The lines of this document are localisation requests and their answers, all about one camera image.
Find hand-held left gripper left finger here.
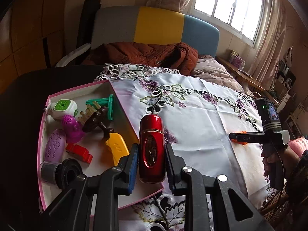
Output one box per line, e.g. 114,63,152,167
40,143,140,231

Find white chair armrest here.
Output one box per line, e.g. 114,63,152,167
55,44,90,67

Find black cylindrical filter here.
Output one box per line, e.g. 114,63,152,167
40,158,83,190

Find pink cardboard box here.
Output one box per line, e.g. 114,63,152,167
38,80,165,214

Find orange plastic toy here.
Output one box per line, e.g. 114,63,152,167
237,130,248,146

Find dark brown comb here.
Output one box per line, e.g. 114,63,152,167
79,101,115,137

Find white floral embroidered tablecloth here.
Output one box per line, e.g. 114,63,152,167
94,64,287,231

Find orange yellow plastic handle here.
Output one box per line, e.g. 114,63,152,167
105,132,130,166

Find magenta perforated ball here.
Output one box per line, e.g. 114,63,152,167
61,115,83,143

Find purple gift box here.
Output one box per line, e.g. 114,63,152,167
228,50,246,69

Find beige patterned curtain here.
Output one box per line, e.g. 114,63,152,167
250,0,291,87

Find red glossy case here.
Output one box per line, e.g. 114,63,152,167
138,114,167,184

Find black cable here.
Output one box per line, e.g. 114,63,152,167
274,147,287,210

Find wooden wardrobe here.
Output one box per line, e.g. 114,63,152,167
0,0,70,94

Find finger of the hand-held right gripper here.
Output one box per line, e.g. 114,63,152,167
228,131,264,145

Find purple oval case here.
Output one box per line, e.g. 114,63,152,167
44,129,67,164

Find pink cushion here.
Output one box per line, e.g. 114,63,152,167
288,137,308,160

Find pale pink quilt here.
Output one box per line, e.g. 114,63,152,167
192,55,244,93

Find person's right forearm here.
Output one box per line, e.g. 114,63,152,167
260,149,308,222

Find rust brown padded jacket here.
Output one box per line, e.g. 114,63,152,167
83,42,199,76

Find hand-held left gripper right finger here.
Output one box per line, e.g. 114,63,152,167
165,144,275,231

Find wooden side desk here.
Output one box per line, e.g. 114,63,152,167
215,56,277,99

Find silver speaker radio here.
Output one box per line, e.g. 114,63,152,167
277,60,297,89

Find green plastic clip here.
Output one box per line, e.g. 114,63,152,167
85,94,115,121

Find window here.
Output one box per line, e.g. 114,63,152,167
190,0,265,45

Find grey yellow blue headboard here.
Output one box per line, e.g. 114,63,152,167
90,6,220,58

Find person's right hand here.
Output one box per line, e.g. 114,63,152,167
262,147,301,177

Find green and white plastic gadget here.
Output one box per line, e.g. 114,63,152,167
45,99,79,121

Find red plastic clip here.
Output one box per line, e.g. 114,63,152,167
65,143,93,165

